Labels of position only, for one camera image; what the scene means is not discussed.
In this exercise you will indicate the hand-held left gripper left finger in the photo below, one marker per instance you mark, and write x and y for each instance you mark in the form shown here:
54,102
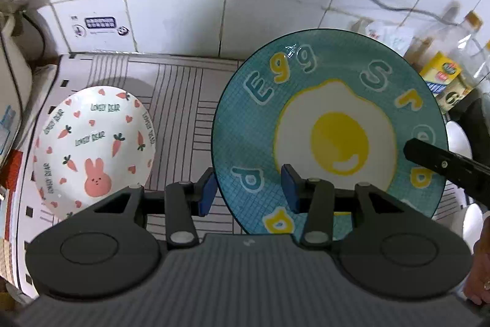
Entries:
207,193

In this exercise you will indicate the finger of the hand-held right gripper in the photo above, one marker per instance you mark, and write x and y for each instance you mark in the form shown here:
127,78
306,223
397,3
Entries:
440,162

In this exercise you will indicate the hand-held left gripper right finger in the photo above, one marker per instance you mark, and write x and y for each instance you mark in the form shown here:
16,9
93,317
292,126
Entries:
290,193

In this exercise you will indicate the blue fried egg plate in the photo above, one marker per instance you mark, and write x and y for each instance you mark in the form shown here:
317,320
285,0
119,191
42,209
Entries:
344,101

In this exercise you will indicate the white rabbit carrot plate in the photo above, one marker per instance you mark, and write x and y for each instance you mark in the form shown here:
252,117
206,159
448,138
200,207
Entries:
95,143

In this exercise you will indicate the person's right hand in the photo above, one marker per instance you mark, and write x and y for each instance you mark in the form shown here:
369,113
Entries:
481,265

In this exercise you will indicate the black pot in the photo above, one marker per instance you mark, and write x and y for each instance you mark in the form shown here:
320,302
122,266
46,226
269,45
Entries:
476,120

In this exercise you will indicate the yellow label oil bottle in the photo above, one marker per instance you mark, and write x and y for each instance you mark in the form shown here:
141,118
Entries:
440,72

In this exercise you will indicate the striped table mat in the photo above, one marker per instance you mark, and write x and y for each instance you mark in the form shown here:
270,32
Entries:
183,93

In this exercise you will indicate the clear bottle yellow cap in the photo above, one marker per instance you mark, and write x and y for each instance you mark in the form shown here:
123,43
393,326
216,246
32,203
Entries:
465,55

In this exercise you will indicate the white plastic bag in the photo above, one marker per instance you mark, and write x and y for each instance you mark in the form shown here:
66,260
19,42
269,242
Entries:
382,36

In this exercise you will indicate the red striped cloth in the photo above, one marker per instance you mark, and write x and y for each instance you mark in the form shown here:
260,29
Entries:
9,168

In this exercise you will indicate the white kitchen appliance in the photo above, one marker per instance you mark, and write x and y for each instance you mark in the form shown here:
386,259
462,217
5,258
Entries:
13,89

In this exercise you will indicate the wall sticker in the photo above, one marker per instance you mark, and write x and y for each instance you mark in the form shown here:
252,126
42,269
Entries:
97,24

